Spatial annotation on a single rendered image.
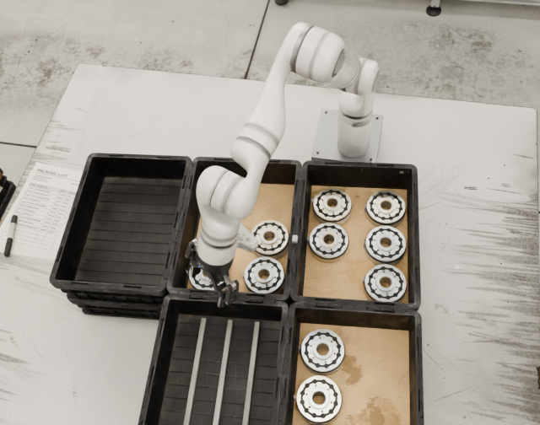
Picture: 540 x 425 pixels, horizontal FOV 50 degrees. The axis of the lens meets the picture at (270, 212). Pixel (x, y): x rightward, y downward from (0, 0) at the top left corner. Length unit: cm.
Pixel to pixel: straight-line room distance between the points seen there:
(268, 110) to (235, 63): 210
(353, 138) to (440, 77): 145
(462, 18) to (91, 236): 234
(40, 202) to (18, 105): 141
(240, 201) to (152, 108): 114
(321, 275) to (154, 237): 47
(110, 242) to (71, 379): 38
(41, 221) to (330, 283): 93
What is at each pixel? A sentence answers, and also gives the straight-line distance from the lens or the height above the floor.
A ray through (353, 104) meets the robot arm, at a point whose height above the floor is 101.
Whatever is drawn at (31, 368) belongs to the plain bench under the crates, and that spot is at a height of 70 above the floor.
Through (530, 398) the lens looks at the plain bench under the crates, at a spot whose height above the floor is 70.
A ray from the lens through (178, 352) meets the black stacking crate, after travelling 146.
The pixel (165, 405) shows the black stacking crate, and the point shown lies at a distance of 143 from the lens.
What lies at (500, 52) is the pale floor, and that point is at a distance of 320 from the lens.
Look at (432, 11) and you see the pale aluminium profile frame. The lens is 333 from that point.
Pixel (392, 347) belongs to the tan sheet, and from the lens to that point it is 142.
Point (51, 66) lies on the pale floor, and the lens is 342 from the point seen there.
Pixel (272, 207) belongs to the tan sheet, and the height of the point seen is 83.
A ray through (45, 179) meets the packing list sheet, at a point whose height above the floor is 70.
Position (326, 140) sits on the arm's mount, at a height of 80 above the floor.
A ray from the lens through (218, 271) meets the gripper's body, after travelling 111.
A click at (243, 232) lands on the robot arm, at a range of 112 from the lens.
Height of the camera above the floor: 219
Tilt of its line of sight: 60 degrees down
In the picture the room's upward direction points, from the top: 10 degrees counter-clockwise
